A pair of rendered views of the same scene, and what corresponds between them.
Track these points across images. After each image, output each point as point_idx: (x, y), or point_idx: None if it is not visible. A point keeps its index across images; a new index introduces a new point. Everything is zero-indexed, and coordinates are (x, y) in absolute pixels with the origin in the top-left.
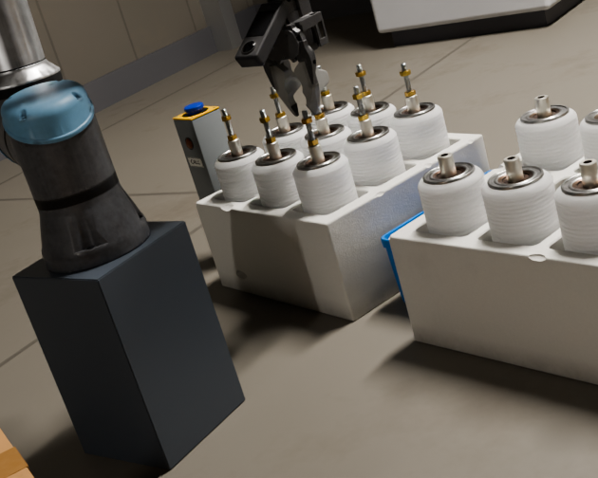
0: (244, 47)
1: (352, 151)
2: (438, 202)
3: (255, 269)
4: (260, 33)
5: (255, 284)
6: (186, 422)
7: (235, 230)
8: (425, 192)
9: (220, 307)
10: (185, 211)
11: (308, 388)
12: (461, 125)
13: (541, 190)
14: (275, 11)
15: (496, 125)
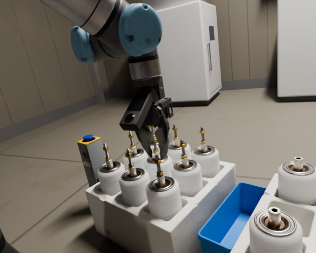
0: (126, 118)
1: (178, 175)
2: (274, 250)
3: (116, 233)
4: (137, 109)
5: (115, 238)
6: None
7: (107, 211)
8: (264, 240)
9: (95, 251)
10: (81, 172)
11: None
12: (192, 142)
13: None
14: (148, 95)
15: (207, 144)
